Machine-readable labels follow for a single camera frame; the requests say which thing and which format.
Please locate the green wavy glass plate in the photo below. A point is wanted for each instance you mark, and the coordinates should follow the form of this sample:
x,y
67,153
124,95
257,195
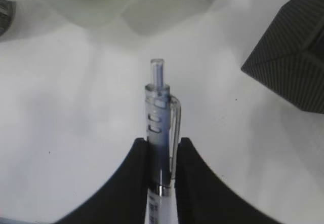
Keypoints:
x,y
145,17

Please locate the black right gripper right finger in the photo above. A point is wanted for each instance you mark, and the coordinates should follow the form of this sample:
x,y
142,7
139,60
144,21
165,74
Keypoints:
x,y
202,197

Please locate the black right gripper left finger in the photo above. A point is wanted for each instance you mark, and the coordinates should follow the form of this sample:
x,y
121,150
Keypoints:
x,y
123,198

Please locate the grey grip pen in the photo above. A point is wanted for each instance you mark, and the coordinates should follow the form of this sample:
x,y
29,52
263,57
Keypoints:
x,y
163,119

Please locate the brown Nescafe coffee bottle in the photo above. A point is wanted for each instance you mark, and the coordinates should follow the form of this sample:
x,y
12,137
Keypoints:
x,y
8,12

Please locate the black mesh pen holder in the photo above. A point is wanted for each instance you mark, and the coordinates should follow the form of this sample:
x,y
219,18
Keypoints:
x,y
288,59

